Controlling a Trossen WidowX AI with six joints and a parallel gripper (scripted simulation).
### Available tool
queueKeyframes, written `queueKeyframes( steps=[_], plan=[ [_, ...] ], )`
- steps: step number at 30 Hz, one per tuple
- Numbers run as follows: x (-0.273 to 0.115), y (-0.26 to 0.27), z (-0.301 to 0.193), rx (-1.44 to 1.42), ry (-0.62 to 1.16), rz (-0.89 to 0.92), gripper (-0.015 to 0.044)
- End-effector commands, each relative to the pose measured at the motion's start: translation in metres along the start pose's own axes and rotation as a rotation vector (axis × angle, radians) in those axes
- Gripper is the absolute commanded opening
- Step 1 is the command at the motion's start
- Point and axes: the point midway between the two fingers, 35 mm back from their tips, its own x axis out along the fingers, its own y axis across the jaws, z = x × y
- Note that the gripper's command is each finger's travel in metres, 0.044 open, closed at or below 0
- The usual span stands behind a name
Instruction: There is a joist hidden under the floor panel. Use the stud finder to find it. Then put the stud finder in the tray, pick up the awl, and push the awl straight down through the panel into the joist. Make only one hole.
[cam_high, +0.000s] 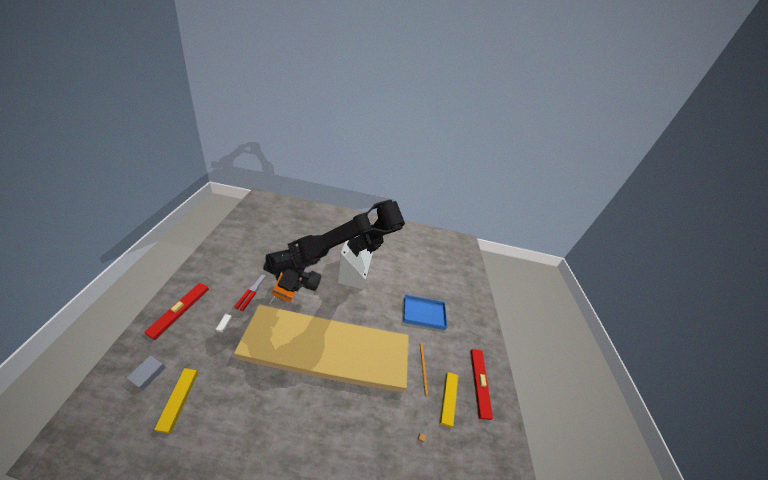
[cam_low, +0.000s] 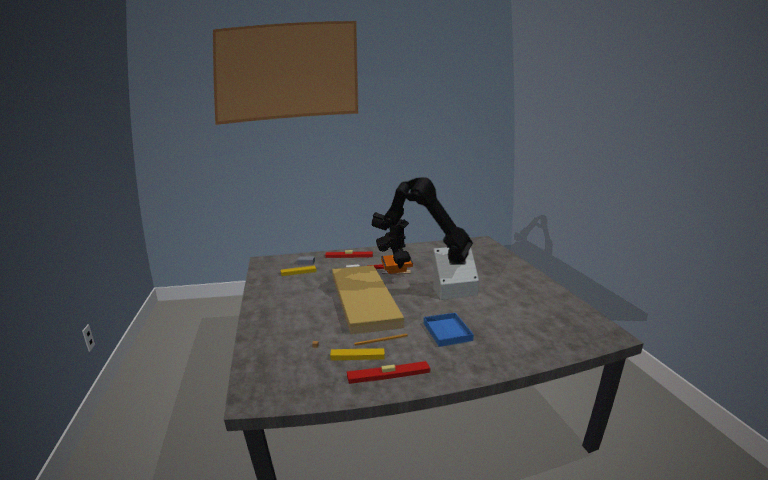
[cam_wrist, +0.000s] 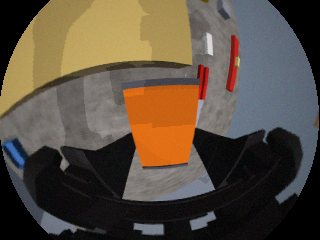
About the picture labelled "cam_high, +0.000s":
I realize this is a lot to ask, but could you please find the blue shallow tray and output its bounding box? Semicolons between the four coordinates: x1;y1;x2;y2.
403;295;448;330

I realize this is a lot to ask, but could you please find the yellow flat bar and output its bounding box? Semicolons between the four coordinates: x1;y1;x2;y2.
439;372;458;428
154;368;198;433

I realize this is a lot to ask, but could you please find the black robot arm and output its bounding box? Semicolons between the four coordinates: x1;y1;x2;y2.
265;200;405;293

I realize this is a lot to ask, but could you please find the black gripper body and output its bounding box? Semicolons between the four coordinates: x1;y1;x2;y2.
263;261;322;291

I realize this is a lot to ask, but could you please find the tan panel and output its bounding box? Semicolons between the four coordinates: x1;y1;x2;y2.
234;305;409;392

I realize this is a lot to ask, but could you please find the red long flat bar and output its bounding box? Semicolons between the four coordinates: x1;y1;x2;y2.
471;349;493;420
144;283;209;340

